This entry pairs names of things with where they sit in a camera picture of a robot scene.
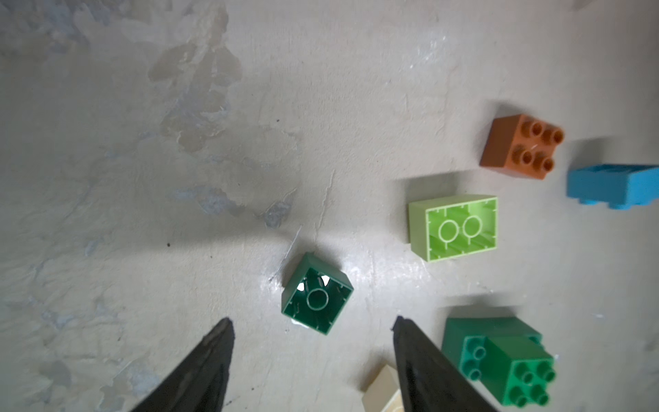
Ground light blue lego brick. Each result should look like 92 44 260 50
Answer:
566 164 658 210

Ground long green lego brick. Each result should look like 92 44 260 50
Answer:
441 317 542 381

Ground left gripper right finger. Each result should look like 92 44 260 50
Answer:
392 316 496 412

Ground brown square lego brick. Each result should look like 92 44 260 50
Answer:
480 113 566 180

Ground cream square lego brick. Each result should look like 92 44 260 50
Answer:
362 365 404 412

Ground bright green square lego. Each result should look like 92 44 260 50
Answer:
480 336 557 408

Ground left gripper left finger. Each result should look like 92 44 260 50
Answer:
134 318 235 411

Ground lime green lego brick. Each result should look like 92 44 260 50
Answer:
408 194 499 263

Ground dark green square lego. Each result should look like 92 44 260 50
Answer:
281 252 354 335

